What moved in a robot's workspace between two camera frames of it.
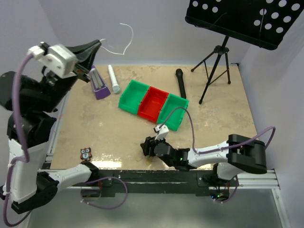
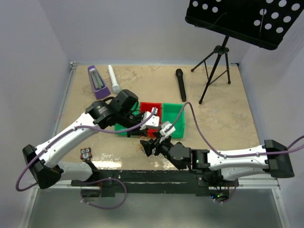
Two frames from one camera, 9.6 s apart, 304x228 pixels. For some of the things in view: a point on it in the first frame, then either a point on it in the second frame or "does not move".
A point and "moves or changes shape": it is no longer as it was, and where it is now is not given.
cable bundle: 149,159 moves or changes shape
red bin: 152,104 moves or changes shape
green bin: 132,96 → 118,127
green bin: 174,121 moves or changes shape
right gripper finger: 148,146 does not move
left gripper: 86,52 → 137,131
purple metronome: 100,88 does not move
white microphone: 116,87 does not move
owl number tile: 86,154 does not move
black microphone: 179,73 does not move
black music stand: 265,23 does not move
